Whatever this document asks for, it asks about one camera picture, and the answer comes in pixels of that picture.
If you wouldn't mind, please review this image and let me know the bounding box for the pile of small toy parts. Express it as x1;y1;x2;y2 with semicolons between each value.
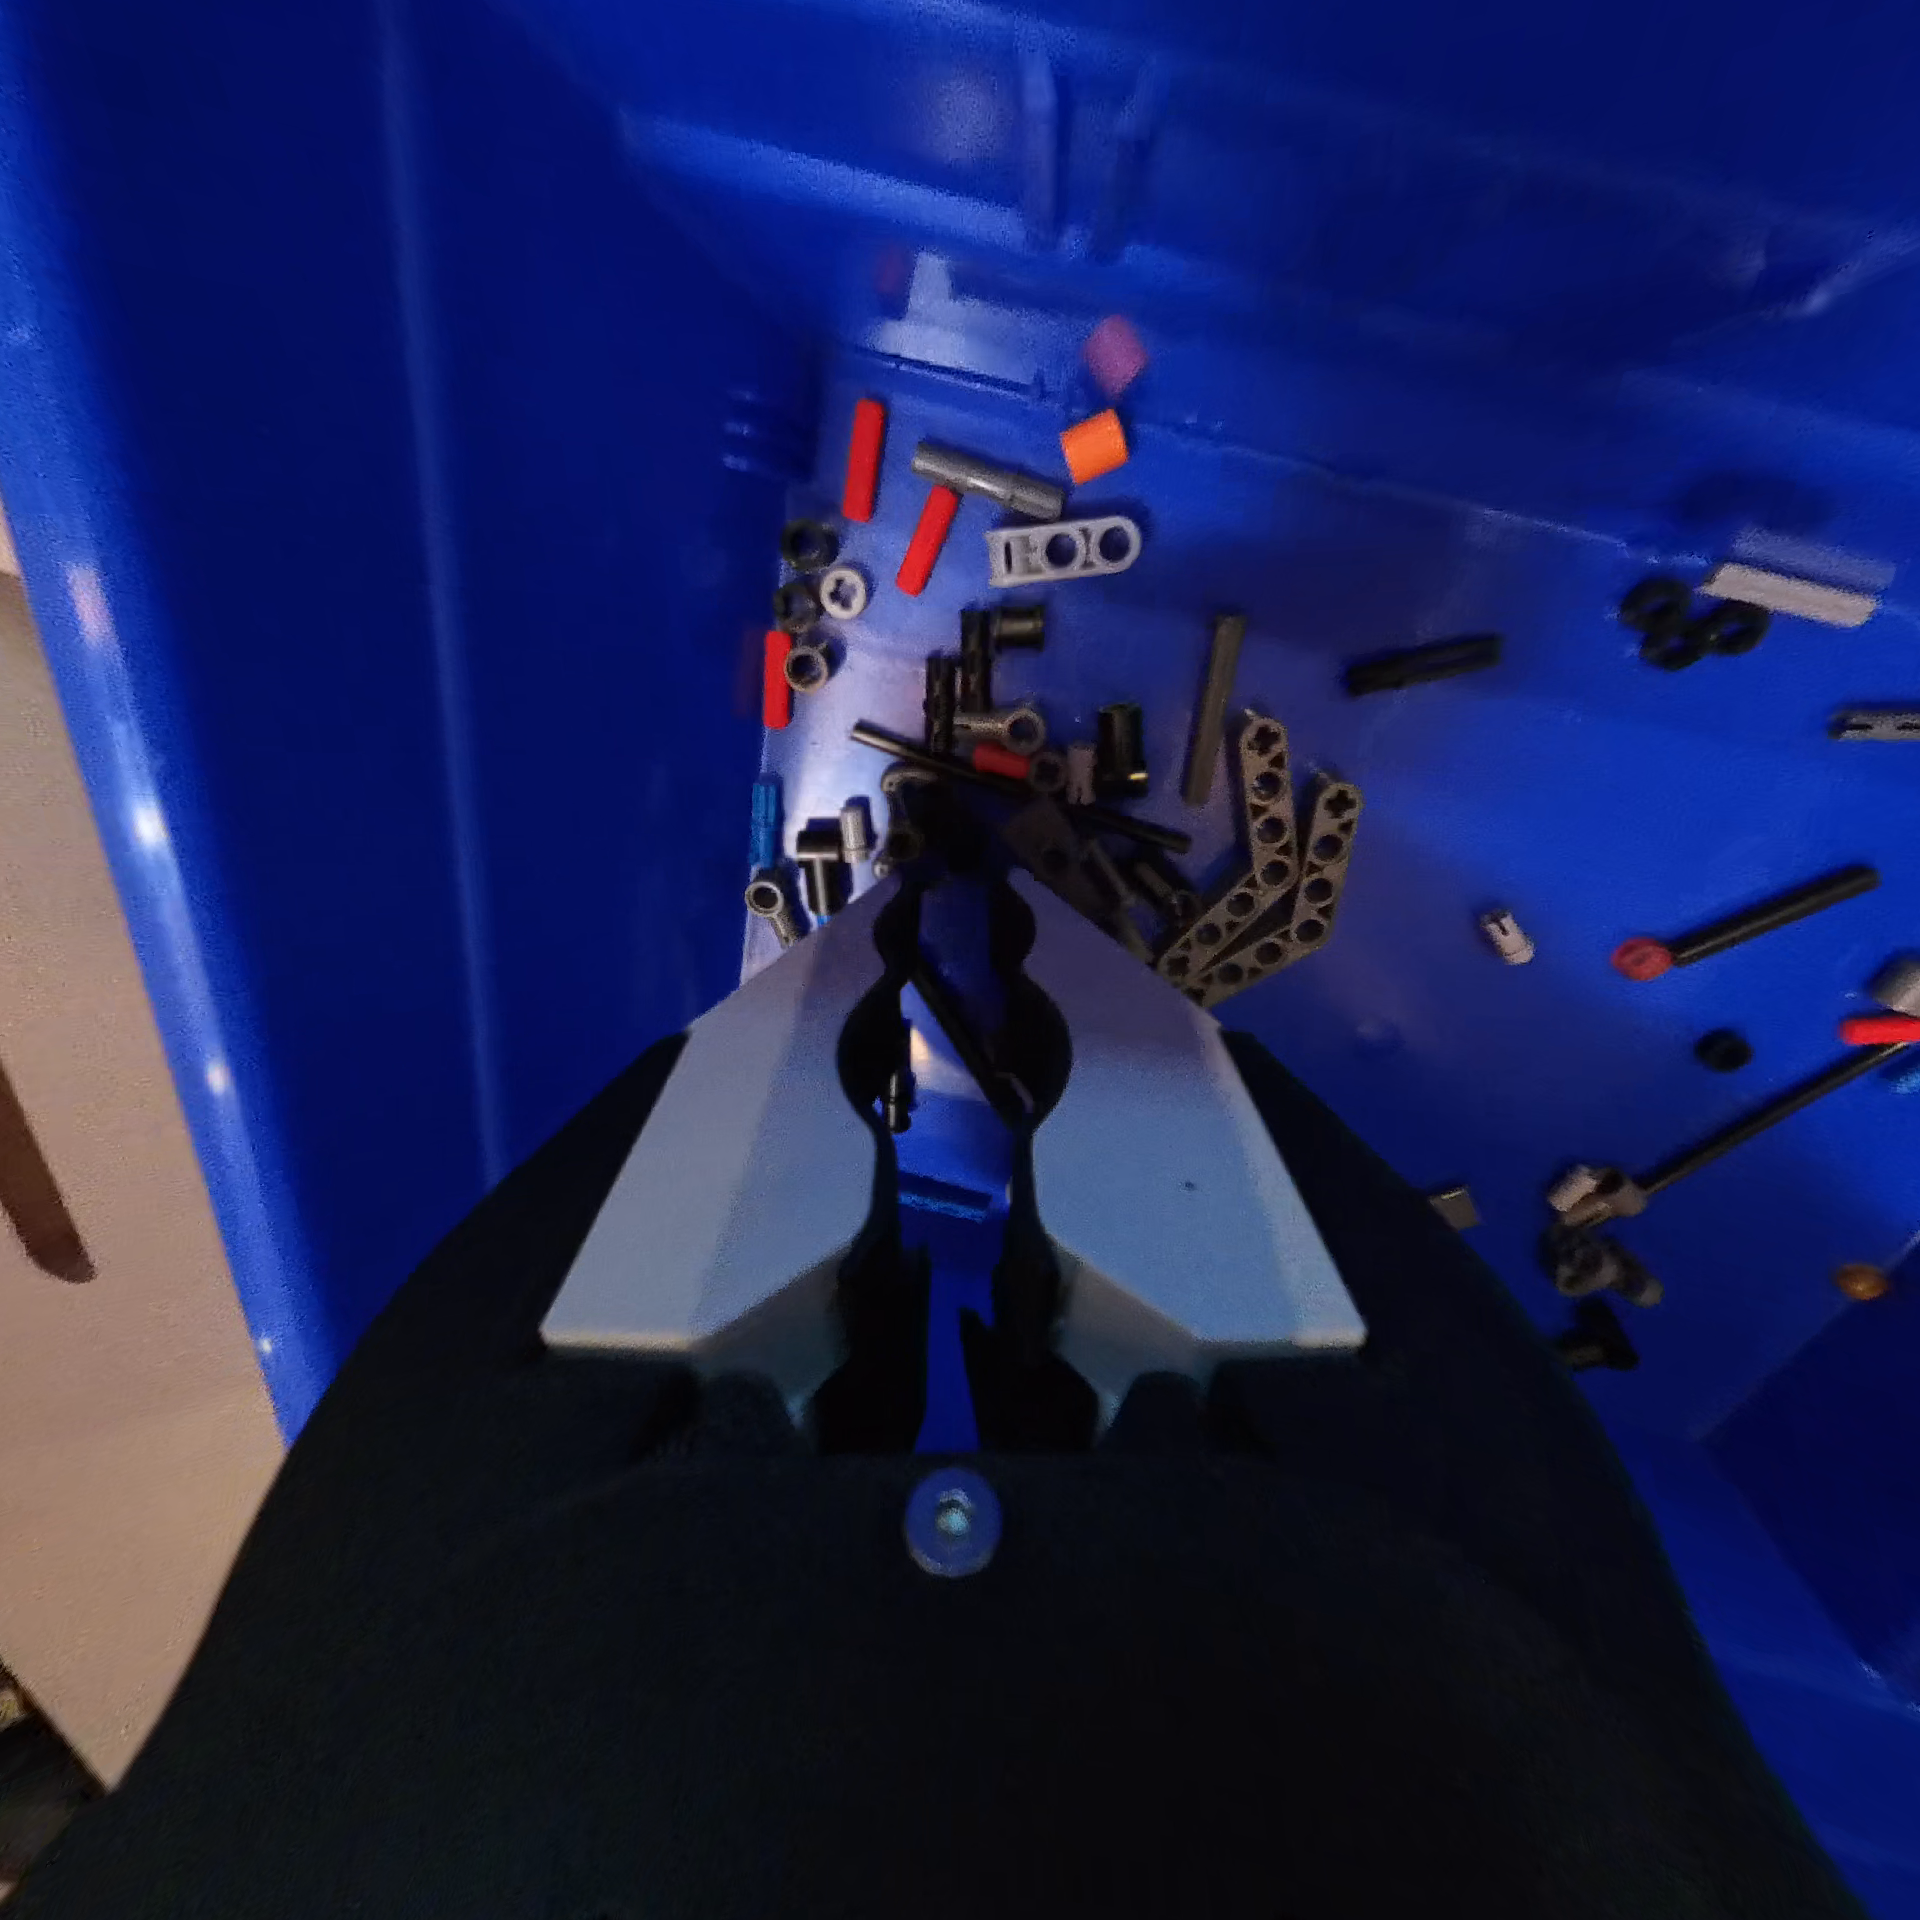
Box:
743;314;1373;1118

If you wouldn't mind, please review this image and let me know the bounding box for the short black toy axle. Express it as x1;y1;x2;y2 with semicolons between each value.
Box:
1345;634;1504;699

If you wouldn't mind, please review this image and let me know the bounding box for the light grey toy beam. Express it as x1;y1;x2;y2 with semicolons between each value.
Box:
1697;558;1892;634

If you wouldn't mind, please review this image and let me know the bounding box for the black axle with red end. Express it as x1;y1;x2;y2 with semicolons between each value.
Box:
1611;865;1883;980

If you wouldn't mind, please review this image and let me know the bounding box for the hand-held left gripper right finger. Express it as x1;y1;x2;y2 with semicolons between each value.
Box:
1000;871;1373;1423

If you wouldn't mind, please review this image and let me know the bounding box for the long thin black axle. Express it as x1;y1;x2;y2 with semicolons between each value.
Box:
1546;1035;1920;1223

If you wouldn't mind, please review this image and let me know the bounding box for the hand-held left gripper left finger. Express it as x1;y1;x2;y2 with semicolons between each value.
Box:
535;871;915;1433

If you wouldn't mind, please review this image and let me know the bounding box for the blue storage bin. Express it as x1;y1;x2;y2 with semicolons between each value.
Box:
0;0;1920;1920

